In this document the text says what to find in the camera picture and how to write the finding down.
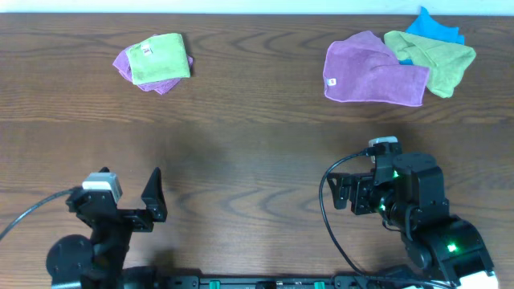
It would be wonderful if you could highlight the large purple cloth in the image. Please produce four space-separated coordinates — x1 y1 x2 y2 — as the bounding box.
323 31 430 107

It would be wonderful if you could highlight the blue cloth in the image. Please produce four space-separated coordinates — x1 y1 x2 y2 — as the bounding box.
406 6 465 45

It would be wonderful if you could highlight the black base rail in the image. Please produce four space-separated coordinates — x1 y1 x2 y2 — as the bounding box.
153 275 394 289

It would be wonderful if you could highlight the right black cable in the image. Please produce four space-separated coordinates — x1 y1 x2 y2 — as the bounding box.
319 149 455 289

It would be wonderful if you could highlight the green cloth in pile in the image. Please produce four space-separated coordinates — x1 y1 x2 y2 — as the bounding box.
384 31 476 98

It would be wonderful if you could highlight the folded purple cloth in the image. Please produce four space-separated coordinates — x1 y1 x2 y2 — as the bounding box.
112 33 194 95

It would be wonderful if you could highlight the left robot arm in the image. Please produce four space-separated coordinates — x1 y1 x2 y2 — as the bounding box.
46 167 168 288

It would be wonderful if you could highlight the green cloth with label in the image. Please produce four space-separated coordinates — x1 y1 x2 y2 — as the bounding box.
125 33 190 85

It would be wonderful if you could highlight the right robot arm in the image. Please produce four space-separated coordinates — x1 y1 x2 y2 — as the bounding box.
320 136 499 288

